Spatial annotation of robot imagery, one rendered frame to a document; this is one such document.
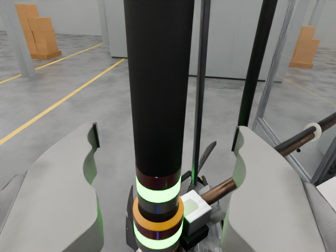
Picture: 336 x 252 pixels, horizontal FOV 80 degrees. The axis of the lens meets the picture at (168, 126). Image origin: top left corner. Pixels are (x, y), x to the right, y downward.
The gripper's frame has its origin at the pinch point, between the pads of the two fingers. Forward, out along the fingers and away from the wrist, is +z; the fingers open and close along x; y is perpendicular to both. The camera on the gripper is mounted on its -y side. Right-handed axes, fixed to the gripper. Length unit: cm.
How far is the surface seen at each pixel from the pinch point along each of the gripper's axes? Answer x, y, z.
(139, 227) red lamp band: -1.9, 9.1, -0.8
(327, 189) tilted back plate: 41, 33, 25
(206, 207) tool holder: 4.3, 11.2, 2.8
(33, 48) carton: -458, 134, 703
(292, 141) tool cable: 18.0, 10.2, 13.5
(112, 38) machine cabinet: -196, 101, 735
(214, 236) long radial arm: 16, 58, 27
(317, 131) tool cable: 24.3, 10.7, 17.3
